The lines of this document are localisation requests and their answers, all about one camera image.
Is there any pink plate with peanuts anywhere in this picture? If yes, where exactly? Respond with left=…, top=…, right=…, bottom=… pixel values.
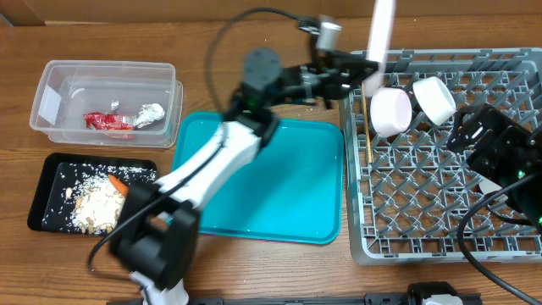
left=363, top=0, right=396, bottom=97

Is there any pink bowl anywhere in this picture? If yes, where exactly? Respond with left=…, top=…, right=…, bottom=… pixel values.
left=369, top=87, right=412, bottom=138

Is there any white bowl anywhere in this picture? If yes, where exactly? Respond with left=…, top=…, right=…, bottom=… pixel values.
left=412, top=76, right=456, bottom=125

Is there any orange carrot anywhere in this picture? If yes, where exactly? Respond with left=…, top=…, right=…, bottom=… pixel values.
left=108, top=175, right=129, bottom=197

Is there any red snack wrapper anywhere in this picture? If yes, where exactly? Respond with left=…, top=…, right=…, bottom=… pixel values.
left=83, top=101, right=136, bottom=139

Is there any white plastic cup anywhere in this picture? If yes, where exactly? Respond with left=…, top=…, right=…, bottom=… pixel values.
left=478, top=178, right=501, bottom=195

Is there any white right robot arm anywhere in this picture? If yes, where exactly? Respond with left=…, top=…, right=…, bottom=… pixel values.
left=446, top=104, right=541, bottom=230

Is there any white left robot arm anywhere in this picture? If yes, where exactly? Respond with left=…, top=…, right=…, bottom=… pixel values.
left=103, top=47, right=382, bottom=304

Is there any grey dishwasher rack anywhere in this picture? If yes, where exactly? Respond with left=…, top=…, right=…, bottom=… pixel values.
left=340, top=48, right=541, bottom=265

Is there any teal plastic tray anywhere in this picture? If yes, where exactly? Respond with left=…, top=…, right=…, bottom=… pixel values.
left=199, top=119, right=344, bottom=245

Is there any clear plastic bin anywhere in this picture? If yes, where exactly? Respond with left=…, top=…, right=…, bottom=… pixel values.
left=29, top=60, right=183, bottom=148

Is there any rice and peanut pile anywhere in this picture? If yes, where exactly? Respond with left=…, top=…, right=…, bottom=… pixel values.
left=44, top=163, right=158, bottom=236

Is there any black tray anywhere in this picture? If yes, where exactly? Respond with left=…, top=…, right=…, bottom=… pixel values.
left=27, top=152, right=158, bottom=235

